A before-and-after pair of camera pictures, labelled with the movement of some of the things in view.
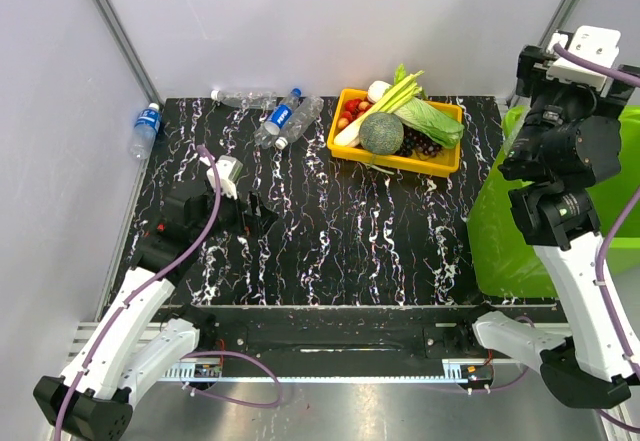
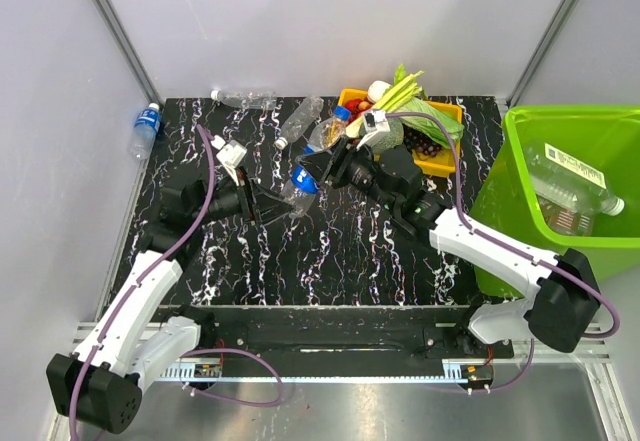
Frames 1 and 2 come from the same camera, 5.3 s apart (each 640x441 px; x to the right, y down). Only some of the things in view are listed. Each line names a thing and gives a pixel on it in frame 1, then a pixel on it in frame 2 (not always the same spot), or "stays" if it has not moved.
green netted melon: [381, 133] stays
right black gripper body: [531, 81] → [356, 169]
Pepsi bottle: [268, 131] → [302, 191]
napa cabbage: [434, 121] stays
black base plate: [357, 334] stays
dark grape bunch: [417, 142] stays
